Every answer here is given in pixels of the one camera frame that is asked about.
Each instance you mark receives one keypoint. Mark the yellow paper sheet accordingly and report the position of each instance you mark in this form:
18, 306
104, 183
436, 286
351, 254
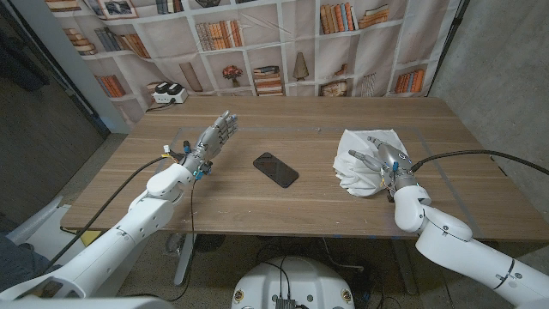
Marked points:
90, 237

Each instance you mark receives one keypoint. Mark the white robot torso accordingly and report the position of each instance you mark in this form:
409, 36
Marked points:
296, 279

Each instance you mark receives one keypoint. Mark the grey table leg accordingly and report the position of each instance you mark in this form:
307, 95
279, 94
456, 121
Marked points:
405, 266
185, 257

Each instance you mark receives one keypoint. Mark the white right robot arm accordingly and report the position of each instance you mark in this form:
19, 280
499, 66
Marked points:
463, 249

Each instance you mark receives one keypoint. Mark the black backdrop stand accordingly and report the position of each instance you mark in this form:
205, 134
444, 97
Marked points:
450, 38

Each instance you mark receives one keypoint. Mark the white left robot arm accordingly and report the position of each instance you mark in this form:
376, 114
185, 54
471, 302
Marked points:
111, 249

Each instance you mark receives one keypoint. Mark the white cloth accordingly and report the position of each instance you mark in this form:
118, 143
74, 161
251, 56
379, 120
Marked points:
356, 176

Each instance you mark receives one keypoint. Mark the black smartphone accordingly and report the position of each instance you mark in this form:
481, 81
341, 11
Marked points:
275, 170

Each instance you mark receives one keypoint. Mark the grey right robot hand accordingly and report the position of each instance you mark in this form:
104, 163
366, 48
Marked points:
394, 159

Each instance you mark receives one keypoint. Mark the white power strip with adapters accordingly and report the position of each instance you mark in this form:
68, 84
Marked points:
170, 95

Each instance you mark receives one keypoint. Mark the person in blue jeans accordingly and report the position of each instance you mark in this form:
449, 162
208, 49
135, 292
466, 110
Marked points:
17, 264

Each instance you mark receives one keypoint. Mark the printed bookshelf backdrop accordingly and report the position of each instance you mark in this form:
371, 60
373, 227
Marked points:
266, 38

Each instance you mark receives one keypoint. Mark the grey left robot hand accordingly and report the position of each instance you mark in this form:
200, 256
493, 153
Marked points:
212, 137

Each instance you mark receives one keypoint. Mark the small black finned module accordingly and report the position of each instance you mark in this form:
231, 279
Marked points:
285, 304

